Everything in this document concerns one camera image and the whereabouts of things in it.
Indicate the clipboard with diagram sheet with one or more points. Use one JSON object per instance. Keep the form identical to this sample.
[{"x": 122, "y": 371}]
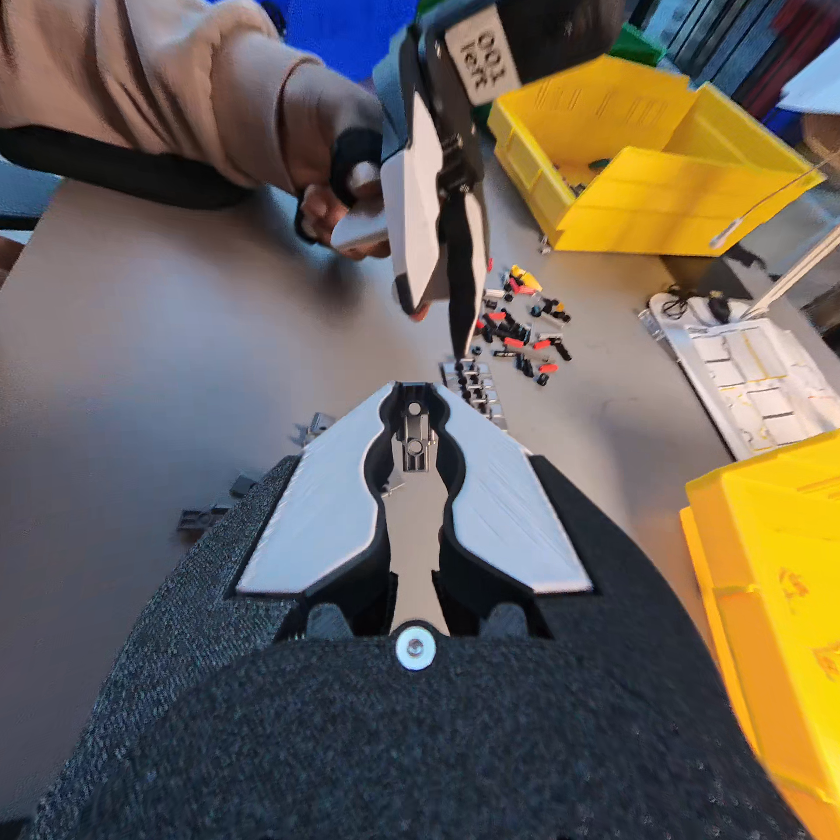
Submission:
[{"x": 754, "y": 380}]

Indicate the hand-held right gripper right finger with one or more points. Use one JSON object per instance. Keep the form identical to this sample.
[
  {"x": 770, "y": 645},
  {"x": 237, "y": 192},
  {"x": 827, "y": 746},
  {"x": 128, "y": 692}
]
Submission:
[{"x": 518, "y": 525}]

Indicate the person's left hand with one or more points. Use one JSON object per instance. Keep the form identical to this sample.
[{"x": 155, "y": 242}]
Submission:
[{"x": 315, "y": 118}]

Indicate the green bent tool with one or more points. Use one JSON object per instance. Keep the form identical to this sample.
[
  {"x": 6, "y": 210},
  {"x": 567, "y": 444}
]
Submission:
[{"x": 598, "y": 164}]

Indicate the grey track link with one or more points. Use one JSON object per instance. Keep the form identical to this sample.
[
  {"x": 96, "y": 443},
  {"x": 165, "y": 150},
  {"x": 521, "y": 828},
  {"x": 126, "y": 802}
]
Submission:
[
  {"x": 318, "y": 426},
  {"x": 244, "y": 487},
  {"x": 200, "y": 518},
  {"x": 415, "y": 426}
]

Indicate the grey toy track belt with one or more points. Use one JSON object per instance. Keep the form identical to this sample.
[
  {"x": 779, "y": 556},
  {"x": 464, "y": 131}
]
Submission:
[{"x": 482, "y": 394}]

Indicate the yellow plastic storage bin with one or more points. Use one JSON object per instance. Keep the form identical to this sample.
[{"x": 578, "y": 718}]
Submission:
[
  {"x": 774, "y": 590},
  {"x": 656, "y": 210}
]

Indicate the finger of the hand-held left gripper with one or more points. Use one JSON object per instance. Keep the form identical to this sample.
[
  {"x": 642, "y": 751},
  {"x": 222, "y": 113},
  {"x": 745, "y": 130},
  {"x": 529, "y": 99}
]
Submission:
[
  {"x": 476, "y": 262},
  {"x": 413, "y": 216}
]

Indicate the person's left forearm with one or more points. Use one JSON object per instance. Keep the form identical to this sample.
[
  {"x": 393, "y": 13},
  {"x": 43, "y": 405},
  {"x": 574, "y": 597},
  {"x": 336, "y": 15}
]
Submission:
[{"x": 131, "y": 79}]

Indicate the green plastic storage bin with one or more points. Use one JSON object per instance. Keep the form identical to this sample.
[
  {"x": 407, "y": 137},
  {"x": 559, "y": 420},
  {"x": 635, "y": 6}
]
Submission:
[{"x": 636, "y": 46}]

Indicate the grey desk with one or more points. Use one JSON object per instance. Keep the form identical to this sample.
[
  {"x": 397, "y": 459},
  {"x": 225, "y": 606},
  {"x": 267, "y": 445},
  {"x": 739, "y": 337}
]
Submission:
[{"x": 164, "y": 328}]

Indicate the black chair armrest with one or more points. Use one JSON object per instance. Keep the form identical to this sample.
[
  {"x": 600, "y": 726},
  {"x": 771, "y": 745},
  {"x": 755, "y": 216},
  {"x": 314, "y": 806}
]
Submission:
[{"x": 131, "y": 170}]

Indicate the grey chair seat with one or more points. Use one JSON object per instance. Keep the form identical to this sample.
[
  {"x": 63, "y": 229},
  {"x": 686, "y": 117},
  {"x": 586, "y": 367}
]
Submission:
[{"x": 23, "y": 197}]

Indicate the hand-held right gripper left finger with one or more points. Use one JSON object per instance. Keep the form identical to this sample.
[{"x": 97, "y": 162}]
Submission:
[{"x": 315, "y": 525}]

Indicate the background coloured bins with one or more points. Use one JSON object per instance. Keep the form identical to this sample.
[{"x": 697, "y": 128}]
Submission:
[{"x": 735, "y": 46}]

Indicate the person's beige hoodie torso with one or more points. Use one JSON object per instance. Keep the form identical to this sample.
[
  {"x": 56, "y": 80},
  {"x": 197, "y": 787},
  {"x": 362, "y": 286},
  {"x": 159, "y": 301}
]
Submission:
[{"x": 10, "y": 262}]

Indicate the open instruction booklet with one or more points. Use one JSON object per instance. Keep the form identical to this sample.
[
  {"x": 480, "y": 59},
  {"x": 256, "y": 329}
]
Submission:
[{"x": 814, "y": 79}]

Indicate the pile of small building pieces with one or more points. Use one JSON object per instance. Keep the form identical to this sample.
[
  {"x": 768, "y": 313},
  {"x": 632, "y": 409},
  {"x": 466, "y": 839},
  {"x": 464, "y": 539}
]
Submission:
[{"x": 525, "y": 328}]

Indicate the grey track links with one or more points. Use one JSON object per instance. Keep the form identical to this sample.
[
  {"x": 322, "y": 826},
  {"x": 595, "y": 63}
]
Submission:
[{"x": 576, "y": 189}]

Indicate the blue plastic storage bin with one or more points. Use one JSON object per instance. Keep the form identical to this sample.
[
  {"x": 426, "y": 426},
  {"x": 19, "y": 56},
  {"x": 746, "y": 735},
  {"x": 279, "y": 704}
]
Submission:
[{"x": 341, "y": 33}]

